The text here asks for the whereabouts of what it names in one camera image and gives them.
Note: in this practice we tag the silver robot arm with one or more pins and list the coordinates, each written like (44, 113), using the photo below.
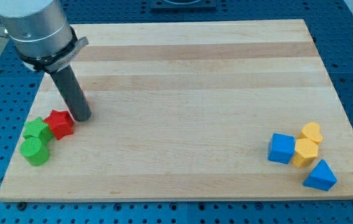
(41, 33)

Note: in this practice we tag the blue triangle block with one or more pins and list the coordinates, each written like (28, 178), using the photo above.
(321, 177)

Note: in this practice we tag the wooden board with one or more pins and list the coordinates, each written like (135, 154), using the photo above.
(184, 111)

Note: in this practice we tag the blue cube block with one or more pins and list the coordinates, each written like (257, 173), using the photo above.
(281, 148)

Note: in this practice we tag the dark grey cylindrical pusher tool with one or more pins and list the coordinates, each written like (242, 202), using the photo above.
(72, 94)

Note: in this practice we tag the red star block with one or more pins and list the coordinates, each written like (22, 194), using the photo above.
(60, 123)

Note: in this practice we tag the yellow hexagon block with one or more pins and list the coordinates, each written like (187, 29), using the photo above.
(306, 151)

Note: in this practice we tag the yellow heart block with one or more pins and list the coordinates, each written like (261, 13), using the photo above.
(311, 131)

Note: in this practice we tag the green star block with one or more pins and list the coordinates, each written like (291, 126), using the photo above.
(37, 128)

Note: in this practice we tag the green cylinder block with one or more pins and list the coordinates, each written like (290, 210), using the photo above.
(34, 151)

